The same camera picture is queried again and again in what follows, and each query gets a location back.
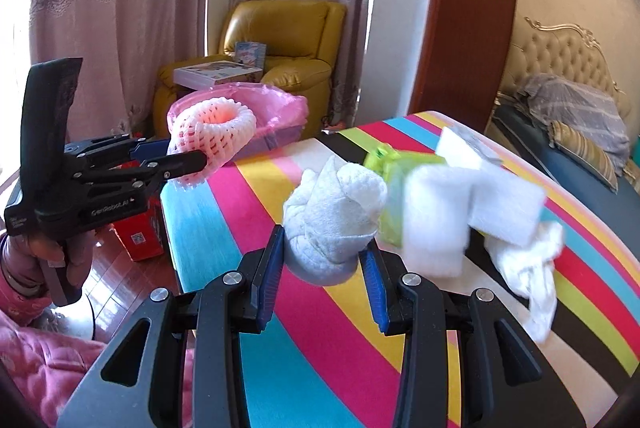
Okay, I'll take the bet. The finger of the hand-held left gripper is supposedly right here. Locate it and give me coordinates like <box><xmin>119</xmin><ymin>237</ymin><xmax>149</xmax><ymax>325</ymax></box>
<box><xmin>142</xmin><ymin>150</ymin><xmax>207</xmax><ymax>182</ymax></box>
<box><xmin>127</xmin><ymin>139</ymin><xmax>173</xmax><ymax>161</ymax></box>

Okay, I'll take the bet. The white paper towel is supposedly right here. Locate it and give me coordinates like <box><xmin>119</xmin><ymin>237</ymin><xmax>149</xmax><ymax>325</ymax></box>
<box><xmin>484</xmin><ymin>220</ymin><xmax>566</xmax><ymax>344</ymax></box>
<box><xmin>282</xmin><ymin>155</ymin><xmax>388</xmax><ymax>286</ymax></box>

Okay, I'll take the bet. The small blue box on armchair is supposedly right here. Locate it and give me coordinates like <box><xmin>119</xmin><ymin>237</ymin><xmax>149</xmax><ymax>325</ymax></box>
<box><xmin>234</xmin><ymin>40</ymin><xmax>267</xmax><ymax>69</ymax></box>

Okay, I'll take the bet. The striped colourful tablecloth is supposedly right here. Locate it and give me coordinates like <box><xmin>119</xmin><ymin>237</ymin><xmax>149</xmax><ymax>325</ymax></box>
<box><xmin>160</xmin><ymin>110</ymin><xmax>640</xmax><ymax>428</ymax></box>

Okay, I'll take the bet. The small pink foam net ring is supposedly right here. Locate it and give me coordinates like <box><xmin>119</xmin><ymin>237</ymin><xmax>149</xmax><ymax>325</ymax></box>
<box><xmin>167</xmin><ymin>100</ymin><xmax>257</xmax><ymax>186</ymax></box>

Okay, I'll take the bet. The flat white printed box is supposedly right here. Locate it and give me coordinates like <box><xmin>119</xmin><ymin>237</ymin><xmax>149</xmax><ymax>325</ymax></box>
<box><xmin>173</xmin><ymin>62</ymin><xmax>263</xmax><ymax>90</ymax></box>

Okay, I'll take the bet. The green plastic wrapper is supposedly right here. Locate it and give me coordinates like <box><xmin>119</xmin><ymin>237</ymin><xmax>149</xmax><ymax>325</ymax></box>
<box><xmin>364</xmin><ymin>147</ymin><xmax>446</xmax><ymax>249</ymax></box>

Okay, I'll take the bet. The pink quilted clothing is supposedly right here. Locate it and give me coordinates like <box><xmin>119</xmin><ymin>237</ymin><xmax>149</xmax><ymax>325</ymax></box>
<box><xmin>0</xmin><ymin>308</ymin><xmax>196</xmax><ymax>428</ymax></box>

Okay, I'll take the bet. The person's left hand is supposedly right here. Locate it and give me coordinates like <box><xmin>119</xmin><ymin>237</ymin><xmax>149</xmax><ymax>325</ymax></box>
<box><xmin>5</xmin><ymin>230</ymin><xmax>96</xmax><ymax>300</ymax></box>

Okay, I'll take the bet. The person's left forearm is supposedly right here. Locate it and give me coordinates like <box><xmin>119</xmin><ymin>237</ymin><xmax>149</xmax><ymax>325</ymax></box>
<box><xmin>0</xmin><ymin>253</ymin><xmax>53</xmax><ymax>324</ymax></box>

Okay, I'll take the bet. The red shopping bag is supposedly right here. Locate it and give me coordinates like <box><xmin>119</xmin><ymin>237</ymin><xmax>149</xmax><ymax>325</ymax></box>
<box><xmin>112</xmin><ymin>195</ymin><xmax>166</xmax><ymax>261</ymax></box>

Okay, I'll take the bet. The striped pillow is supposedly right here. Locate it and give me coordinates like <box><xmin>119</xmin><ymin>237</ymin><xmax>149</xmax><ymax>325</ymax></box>
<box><xmin>547</xmin><ymin>121</ymin><xmax>619</xmax><ymax>194</ymax></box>

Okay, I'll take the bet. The bed with blue sheet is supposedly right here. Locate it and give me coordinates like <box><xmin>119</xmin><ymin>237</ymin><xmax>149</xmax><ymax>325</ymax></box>
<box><xmin>490</xmin><ymin>100</ymin><xmax>640</xmax><ymax>229</ymax></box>

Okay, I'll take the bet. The white foam block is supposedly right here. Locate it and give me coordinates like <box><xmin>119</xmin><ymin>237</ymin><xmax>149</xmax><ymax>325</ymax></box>
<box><xmin>402</xmin><ymin>165</ymin><xmax>473</xmax><ymax>279</ymax></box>

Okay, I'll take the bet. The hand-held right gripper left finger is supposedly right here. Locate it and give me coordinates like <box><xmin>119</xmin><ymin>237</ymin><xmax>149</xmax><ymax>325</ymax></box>
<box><xmin>57</xmin><ymin>224</ymin><xmax>287</xmax><ymax>428</ymax></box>

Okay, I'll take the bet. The yellow leather armchair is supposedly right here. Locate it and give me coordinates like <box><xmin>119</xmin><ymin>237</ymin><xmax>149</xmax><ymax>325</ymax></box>
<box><xmin>152</xmin><ymin>0</ymin><xmax>347</xmax><ymax>134</ymax></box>

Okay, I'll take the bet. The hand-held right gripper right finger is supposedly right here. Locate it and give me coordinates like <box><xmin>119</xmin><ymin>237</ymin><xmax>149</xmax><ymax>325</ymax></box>
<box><xmin>359</xmin><ymin>240</ymin><xmax>585</xmax><ymax>428</ymax></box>

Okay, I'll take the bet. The bin with pink plastic bag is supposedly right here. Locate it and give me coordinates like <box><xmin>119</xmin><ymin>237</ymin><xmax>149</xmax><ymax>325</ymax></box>
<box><xmin>167</xmin><ymin>83</ymin><xmax>309</xmax><ymax>164</ymax></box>

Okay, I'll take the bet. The brown wooden door frame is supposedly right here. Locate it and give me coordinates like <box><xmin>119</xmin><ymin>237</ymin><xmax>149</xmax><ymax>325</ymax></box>
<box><xmin>410</xmin><ymin>0</ymin><xmax>521</xmax><ymax>134</ymax></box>

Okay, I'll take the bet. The beige tufted headboard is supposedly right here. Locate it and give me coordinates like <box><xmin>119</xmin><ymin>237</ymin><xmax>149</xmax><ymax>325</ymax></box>
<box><xmin>500</xmin><ymin>15</ymin><xmax>632</xmax><ymax>129</ymax></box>

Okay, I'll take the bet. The white foam sheet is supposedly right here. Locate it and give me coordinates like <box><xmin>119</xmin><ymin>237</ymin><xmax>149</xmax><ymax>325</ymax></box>
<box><xmin>465</xmin><ymin>170</ymin><xmax>547</xmax><ymax>245</ymax></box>

